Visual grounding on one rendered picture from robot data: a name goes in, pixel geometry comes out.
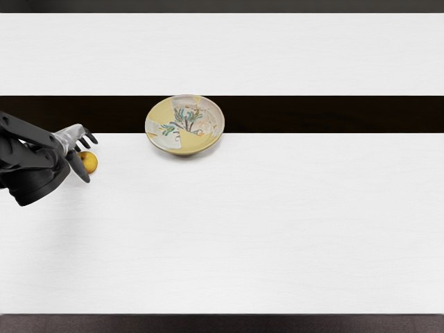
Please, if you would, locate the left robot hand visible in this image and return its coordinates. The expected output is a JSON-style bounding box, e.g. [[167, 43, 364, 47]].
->
[[52, 123, 99, 184]]

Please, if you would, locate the yellow round fruit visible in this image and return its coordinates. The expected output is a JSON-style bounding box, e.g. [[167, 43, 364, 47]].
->
[[76, 151, 99, 175]]

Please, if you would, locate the yellow patterned ceramic plate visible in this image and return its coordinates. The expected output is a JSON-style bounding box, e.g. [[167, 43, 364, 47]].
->
[[144, 94, 225, 157]]

